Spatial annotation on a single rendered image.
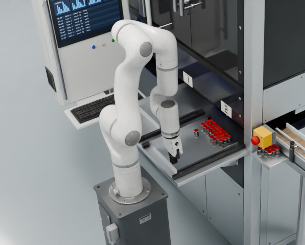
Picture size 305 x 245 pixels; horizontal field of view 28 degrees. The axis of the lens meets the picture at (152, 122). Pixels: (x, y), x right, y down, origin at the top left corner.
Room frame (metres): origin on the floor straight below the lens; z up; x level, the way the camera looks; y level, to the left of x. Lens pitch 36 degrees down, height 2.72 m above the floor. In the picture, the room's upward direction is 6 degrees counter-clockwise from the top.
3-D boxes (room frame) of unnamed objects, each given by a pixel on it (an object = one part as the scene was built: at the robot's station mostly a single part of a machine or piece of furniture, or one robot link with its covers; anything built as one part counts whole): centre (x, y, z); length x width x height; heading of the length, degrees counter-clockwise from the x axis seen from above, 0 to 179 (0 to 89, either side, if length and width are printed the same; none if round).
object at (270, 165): (2.18, -0.54, 0.87); 0.14 x 0.13 x 0.02; 117
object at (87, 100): (2.89, 0.26, 0.79); 0.45 x 0.28 x 0.03; 115
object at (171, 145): (2.17, -0.08, 1.03); 0.10 x 0.08 x 0.11; 27
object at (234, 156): (2.47, -0.14, 0.87); 0.70 x 0.48 x 0.02; 27
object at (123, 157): (2.09, 0.15, 1.16); 0.19 x 0.12 x 0.24; 27
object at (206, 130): (2.35, -0.28, 0.90); 0.18 x 0.02 x 0.05; 26
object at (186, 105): (2.65, -0.13, 0.90); 0.34 x 0.26 x 0.04; 117
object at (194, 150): (2.30, -0.18, 0.90); 0.34 x 0.26 x 0.04; 116
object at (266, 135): (2.18, -0.50, 0.99); 0.08 x 0.07 x 0.07; 117
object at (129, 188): (2.06, 0.13, 0.95); 0.19 x 0.19 x 0.18
